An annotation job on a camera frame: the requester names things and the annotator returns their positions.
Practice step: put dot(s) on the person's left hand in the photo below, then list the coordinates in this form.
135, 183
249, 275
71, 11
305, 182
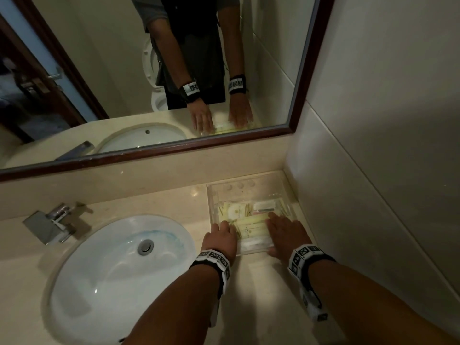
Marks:
219, 242

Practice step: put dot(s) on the person's right hand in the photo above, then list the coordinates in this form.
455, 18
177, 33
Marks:
287, 235

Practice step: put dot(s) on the bundle of cream toiletry packets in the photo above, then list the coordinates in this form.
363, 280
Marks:
248, 224

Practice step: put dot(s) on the clear plastic tray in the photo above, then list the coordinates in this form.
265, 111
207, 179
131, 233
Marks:
244, 188

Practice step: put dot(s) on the person's left forearm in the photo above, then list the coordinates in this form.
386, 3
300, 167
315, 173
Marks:
172, 312

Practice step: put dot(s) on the person's right forearm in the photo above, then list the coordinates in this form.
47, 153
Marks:
377, 312

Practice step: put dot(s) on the black wristband with marker tags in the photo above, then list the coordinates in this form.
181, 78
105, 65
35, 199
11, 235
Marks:
215, 262
305, 256

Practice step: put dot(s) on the metal sink drain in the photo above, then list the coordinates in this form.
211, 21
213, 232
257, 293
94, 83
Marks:
145, 247

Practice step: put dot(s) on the white oval sink basin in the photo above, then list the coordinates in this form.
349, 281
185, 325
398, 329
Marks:
115, 291

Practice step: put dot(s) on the dark wood framed mirror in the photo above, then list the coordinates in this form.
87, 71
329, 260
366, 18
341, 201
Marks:
305, 68

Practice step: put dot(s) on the chrome square faucet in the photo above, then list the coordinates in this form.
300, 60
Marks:
46, 226

